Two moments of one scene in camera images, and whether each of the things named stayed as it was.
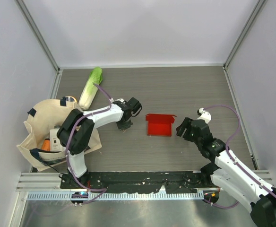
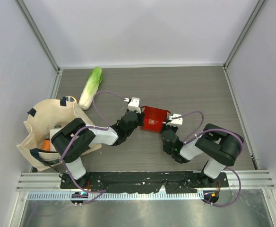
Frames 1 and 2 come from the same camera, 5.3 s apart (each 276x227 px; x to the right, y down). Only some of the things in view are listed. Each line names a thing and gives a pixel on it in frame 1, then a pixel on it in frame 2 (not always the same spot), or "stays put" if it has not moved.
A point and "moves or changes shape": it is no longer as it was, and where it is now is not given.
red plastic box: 159,124 moves or changes shape
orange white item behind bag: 71,98 stays put
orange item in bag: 46,145 stays put
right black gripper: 185,124 -> 164,126
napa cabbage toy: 89,93 stays put
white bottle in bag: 55,144 stays put
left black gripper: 123,126 -> 141,116
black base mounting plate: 140,182 stays put
